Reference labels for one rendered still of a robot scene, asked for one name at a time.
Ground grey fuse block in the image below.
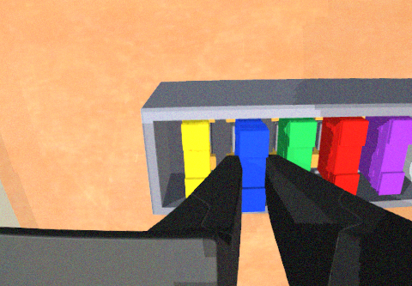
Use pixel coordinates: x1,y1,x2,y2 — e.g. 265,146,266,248
141,77,412,215

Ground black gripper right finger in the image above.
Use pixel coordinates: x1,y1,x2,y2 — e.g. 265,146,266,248
264,155,412,286

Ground white rectangular tray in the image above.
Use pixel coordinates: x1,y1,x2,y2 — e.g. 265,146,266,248
0,180,20,228

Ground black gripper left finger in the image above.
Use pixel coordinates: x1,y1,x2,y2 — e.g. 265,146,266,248
0,155,243,286

